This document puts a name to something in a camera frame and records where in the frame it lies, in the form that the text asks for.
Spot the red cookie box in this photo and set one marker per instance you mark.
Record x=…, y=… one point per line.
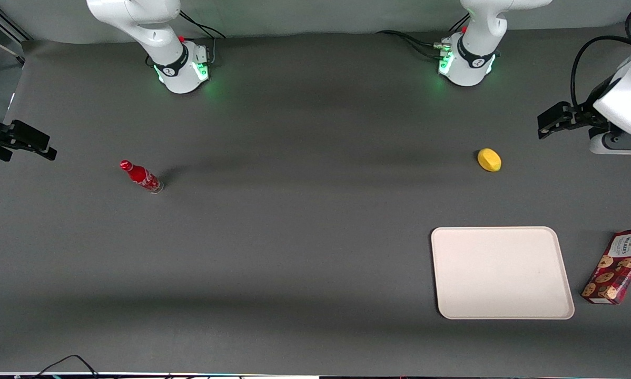
x=617, y=266

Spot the red cola bottle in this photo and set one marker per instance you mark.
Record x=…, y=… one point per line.
x=143, y=177

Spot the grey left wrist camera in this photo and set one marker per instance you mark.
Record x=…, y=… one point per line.
x=618, y=143

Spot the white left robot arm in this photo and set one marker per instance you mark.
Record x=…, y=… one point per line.
x=471, y=58

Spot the yellow lemon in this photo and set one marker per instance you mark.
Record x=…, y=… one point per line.
x=489, y=159

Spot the beige plastic tray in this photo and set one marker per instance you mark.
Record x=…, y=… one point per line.
x=501, y=272

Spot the aluminium frame bar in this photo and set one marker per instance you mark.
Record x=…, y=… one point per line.
x=2, y=23

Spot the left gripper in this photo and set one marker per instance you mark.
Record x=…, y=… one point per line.
x=582, y=116

